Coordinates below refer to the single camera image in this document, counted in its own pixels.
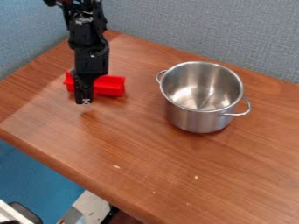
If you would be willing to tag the stainless steel pot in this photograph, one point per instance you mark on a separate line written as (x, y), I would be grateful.
(203, 96)

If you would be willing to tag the black chair part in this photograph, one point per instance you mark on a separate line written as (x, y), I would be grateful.
(26, 212)

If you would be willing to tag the white table leg bracket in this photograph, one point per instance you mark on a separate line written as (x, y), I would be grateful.
(88, 210)

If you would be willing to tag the white object at corner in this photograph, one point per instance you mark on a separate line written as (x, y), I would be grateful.
(8, 214)

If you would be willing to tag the red rectangular block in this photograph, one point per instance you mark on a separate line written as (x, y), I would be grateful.
(107, 85)

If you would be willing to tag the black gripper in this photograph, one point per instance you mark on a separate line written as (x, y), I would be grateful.
(86, 24)

